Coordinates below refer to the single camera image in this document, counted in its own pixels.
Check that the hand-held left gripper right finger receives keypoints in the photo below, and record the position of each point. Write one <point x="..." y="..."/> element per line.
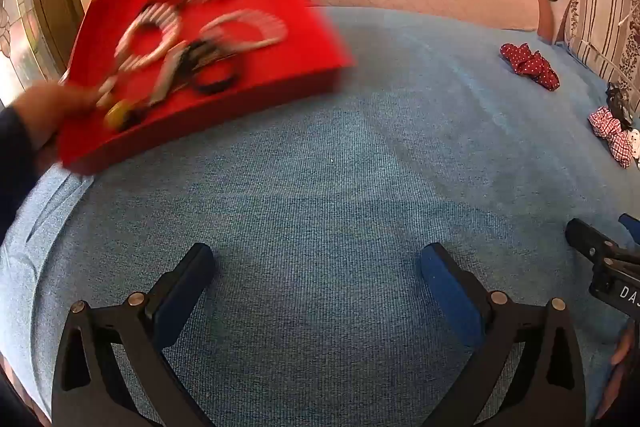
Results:
<point x="450" y="297"/>

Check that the black patterned scrunchie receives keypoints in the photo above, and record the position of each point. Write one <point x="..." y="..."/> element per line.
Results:
<point x="619" y="102"/>

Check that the red checked scrunchie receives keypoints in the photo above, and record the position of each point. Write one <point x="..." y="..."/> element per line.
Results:
<point x="607" y="127"/>

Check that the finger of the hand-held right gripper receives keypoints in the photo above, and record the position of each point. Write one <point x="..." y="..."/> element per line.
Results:
<point x="590" y="242"/>
<point x="631" y="226"/>

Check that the red box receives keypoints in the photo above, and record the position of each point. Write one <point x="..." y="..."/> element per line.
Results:
<point x="290" y="57"/>

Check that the stained glass window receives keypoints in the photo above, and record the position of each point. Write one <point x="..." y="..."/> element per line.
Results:
<point x="20" y="32"/>

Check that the person's right hand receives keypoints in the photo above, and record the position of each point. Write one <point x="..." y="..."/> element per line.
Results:
<point x="624" y="349"/>

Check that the white dotted scrunchie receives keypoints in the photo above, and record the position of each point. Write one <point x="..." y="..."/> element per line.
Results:
<point x="634" y="144"/>

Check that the blue bed cover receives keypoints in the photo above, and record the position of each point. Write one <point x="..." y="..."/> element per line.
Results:
<point x="325" y="157"/>

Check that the gold round pendant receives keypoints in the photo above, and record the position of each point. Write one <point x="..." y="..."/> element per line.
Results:
<point x="117" y="114"/>

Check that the silver clip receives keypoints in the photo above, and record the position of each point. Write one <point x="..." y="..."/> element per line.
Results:
<point x="167" y="77"/>

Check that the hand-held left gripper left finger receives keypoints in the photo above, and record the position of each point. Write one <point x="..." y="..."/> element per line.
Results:
<point x="175" y="307"/>

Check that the red polka-dot scrunchie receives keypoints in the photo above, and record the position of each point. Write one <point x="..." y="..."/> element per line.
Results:
<point x="525" y="59"/>

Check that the striped floral cushion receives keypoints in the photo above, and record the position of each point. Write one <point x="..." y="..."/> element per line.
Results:
<point x="600" y="22"/>

